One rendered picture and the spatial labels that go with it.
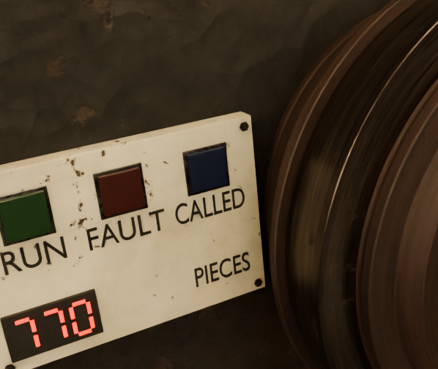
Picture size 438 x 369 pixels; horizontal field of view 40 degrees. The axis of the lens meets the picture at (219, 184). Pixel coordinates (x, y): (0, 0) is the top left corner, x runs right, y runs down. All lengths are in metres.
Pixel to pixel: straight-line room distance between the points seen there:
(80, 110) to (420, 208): 0.28
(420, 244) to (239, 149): 0.18
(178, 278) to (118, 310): 0.06
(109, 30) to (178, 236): 0.19
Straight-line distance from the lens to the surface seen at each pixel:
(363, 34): 0.52
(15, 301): 0.53
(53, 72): 0.50
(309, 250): 0.49
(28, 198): 0.49
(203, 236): 0.56
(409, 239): 0.48
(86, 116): 0.51
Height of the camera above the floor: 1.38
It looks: 21 degrees down
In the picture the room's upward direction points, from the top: 6 degrees counter-clockwise
